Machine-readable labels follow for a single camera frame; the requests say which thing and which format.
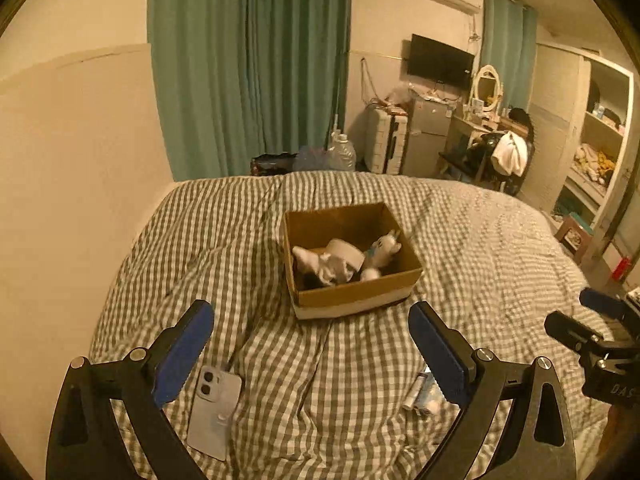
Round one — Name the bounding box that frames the dark bag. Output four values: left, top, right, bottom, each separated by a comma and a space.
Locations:
250, 152, 297, 177

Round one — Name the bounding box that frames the clear plastic bag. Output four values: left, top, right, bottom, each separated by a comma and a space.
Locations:
292, 146, 333, 174

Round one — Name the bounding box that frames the white oval mirror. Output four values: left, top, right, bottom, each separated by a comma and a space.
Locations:
470, 65, 503, 116

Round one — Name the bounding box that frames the hanging wall cable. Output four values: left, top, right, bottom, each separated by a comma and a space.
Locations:
360, 57, 382, 107

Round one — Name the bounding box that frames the person's right forearm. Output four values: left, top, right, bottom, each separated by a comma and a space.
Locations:
602, 402, 625, 480

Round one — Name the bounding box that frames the large clear water bottle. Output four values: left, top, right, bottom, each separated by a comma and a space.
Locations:
327, 130, 357, 172

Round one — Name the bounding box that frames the dark chair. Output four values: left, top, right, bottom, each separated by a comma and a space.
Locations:
475, 109, 536, 196

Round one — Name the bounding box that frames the white cloth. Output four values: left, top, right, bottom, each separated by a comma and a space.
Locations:
491, 131, 528, 177

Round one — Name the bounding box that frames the wide green curtain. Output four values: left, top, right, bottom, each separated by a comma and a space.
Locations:
147, 0, 352, 182

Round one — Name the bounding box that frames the white suitcase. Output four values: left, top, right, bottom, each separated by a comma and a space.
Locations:
364, 107, 411, 176

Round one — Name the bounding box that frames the brown cardboard box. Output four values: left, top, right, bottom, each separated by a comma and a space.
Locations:
281, 202, 425, 321

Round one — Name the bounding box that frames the white tape roll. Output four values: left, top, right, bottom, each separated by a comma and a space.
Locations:
327, 239, 368, 271

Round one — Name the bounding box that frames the white sock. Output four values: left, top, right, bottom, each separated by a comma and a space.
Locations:
320, 256, 358, 287
292, 246, 331, 277

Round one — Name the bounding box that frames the small pale blue packet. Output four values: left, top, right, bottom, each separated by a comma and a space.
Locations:
419, 380, 445, 417

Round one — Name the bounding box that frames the silver smartphone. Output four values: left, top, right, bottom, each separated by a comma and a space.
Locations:
187, 364, 243, 462

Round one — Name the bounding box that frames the white plush toy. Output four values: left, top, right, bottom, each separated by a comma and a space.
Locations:
361, 230, 403, 281

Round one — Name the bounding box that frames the white open wardrobe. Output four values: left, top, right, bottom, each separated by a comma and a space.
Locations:
522, 42, 635, 266

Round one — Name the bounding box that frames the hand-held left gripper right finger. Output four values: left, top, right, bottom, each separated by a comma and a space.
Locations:
408, 302, 576, 480

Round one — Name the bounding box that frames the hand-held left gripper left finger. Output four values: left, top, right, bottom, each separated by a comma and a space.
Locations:
46, 300, 215, 480

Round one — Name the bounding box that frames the black wall television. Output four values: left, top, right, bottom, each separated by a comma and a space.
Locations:
406, 34, 476, 86

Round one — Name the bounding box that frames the narrow green curtain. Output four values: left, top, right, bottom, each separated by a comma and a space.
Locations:
481, 0, 538, 116

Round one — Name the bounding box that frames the small wooden stool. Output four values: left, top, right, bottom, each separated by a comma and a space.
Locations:
555, 212, 596, 261

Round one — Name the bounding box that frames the light dressing desk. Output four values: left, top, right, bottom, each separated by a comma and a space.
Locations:
439, 115, 501, 186

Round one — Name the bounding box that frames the crumpled plastic bag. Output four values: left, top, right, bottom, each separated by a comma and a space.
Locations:
387, 84, 414, 107

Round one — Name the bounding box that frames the grey mini fridge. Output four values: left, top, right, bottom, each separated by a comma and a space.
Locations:
402, 97, 453, 178

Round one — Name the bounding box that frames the green checked blanket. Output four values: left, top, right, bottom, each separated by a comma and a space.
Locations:
90, 170, 618, 480

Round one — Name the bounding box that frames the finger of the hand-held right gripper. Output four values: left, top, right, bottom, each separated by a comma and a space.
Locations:
580, 287, 626, 318
545, 311, 603, 351

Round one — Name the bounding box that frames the small white tube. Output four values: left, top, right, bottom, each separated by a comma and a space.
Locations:
404, 370, 427, 412

